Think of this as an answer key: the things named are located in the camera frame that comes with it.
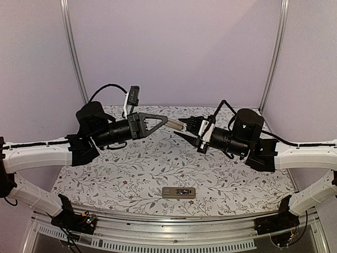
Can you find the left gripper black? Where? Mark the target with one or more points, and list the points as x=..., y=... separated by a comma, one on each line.
x=140, y=117

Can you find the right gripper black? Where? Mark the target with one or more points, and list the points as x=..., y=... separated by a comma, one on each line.
x=196, y=142

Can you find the grey battery compartment cover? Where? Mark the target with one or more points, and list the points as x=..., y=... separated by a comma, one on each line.
x=175, y=124

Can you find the grey remote control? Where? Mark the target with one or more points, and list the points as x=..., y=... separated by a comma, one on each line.
x=169, y=193

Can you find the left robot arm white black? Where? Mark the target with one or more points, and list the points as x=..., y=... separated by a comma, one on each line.
x=98, y=131

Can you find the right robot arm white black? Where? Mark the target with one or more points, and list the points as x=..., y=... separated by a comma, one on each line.
x=265, y=152

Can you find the floral patterned table mat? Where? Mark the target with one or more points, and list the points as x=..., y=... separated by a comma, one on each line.
x=131, y=180

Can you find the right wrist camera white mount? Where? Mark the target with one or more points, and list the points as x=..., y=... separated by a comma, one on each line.
x=205, y=131

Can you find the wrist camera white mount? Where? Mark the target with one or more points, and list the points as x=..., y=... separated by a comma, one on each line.
x=131, y=101
x=205, y=131

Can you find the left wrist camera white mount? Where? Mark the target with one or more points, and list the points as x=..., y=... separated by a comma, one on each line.
x=131, y=101

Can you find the aluminium front rail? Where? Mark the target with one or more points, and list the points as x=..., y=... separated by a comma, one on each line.
x=118, y=231

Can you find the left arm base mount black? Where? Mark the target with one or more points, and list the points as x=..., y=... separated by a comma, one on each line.
x=69, y=220

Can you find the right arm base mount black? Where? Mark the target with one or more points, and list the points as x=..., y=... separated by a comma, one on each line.
x=282, y=220

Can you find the left aluminium frame post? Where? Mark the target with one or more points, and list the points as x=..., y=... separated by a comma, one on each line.
x=66, y=16

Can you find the aluminium frame post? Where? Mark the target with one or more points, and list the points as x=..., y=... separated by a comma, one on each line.
x=275, y=55
x=66, y=16

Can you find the right aluminium frame post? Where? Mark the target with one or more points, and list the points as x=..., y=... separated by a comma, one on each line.
x=275, y=55

